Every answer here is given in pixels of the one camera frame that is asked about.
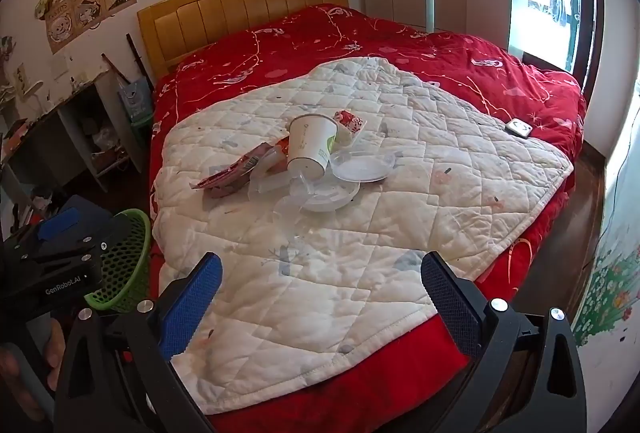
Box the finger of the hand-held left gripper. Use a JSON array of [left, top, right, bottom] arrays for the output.
[[47, 194, 121, 220], [20, 207, 132, 264]]

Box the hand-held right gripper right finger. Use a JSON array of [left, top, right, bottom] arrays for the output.
[[421, 251, 587, 433]]

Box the cartoon faces wall poster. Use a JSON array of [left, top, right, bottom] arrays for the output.
[[45, 0, 138, 54]]

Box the wooden bed headboard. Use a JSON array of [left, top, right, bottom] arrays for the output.
[[137, 0, 349, 81]]

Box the red patterned blanket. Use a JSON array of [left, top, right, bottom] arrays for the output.
[[149, 3, 587, 433]]

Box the small white square device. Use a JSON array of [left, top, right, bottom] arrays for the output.
[[505, 118, 533, 139]]

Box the white desk lamp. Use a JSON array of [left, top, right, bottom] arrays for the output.
[[12, 80, 45, 114]]

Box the dark stick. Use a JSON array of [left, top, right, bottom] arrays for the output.
[[126, 33, 156, 94]]

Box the bedside shelf unit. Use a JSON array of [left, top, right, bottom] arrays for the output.
[[0, 70, 146, 194]]

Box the floral wall sticker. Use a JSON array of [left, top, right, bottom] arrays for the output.
[[574, 233, 640, 349]]

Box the clear plastic tray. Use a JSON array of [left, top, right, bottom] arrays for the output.
[[248, 148, 301, 204]]

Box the white quilted blanket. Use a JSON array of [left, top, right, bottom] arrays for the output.
[[151, 57, 575, 416]]

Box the blue paper bag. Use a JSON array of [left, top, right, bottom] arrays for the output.
[[118, 80, 153, 124]]

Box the red white wrapper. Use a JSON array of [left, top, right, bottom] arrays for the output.
[[332, 110, 367, 144]]

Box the white paper cup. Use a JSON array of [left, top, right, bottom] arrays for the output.
[[286, 113, 338, 178]]

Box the brown stick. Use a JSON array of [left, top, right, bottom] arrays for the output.
[[101, 53, 132, 85]]

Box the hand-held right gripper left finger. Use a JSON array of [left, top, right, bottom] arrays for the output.
[[54, 252, 223, 433]]

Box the red snack packet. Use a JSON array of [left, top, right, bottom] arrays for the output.
[[190, 142, 273, 199]]

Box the person's left hand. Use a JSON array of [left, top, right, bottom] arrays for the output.
[[0, 315, 67, 414]]

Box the green plastic stool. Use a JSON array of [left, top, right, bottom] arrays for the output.
[[129, 113, 153, 141]]

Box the green mesh basket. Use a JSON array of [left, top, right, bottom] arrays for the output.
[[84, 209, 152, 314]]

